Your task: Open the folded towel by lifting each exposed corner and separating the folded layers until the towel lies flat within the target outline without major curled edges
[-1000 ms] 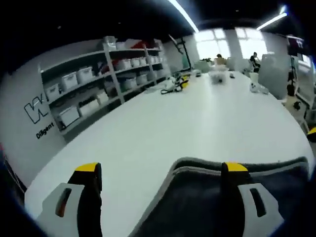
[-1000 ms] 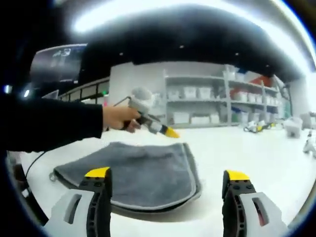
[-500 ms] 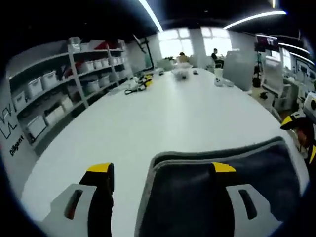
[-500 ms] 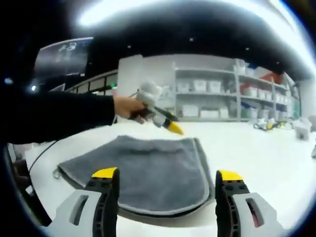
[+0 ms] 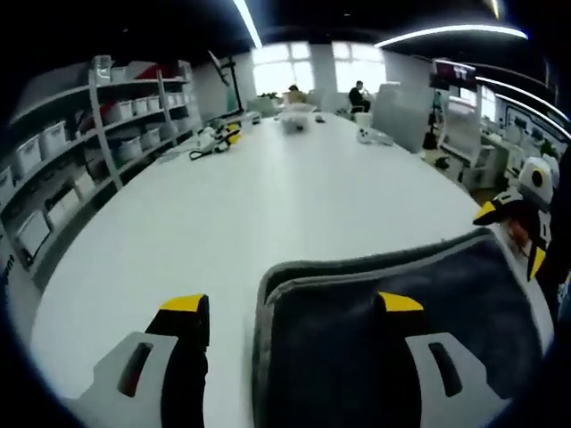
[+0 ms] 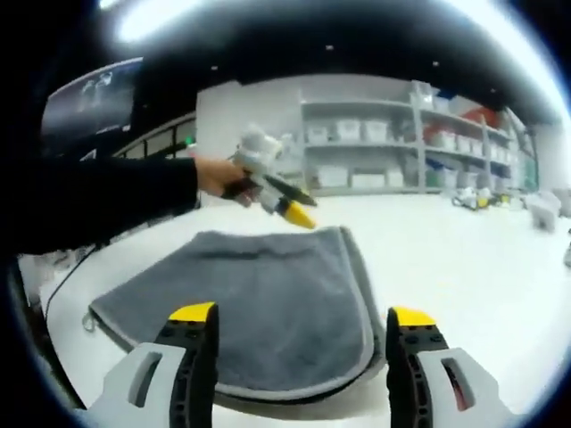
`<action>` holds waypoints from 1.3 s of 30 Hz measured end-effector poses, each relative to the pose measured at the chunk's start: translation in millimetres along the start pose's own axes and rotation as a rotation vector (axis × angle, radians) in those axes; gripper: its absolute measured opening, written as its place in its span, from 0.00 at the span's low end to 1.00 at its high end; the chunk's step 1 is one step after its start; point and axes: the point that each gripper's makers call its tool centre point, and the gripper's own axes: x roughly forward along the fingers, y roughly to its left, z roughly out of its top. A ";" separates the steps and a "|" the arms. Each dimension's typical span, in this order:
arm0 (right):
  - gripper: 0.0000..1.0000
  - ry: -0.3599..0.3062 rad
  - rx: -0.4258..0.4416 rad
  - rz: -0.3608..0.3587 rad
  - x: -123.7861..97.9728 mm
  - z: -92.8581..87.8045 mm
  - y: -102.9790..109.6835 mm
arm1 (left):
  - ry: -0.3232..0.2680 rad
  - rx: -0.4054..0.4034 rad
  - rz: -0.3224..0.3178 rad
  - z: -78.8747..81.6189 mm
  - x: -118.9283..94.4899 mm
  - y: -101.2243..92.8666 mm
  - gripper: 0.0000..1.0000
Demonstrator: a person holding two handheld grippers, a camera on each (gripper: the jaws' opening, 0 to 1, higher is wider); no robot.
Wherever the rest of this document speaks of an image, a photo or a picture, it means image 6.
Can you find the grey towel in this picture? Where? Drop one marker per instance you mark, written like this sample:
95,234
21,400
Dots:
267,303

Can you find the long ceiling light strip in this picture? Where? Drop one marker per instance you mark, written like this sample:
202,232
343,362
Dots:
151,20

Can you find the grey metal shelf unit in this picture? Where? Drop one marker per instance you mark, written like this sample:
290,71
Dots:
417,147

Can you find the white plastic container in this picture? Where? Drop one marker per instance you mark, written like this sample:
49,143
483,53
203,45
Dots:
546,214

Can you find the row of white storage boxes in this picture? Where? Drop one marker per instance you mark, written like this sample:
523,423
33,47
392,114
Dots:
348,129

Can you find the yellow black spare grippers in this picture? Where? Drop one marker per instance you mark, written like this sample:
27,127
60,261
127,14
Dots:
479,200

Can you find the green exit sign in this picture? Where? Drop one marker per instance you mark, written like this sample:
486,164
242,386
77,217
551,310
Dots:
190,141

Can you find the person's left hand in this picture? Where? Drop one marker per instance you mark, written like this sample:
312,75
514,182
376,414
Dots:
218,174

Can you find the dark overhead screen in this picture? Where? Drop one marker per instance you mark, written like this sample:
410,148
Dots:
89,98

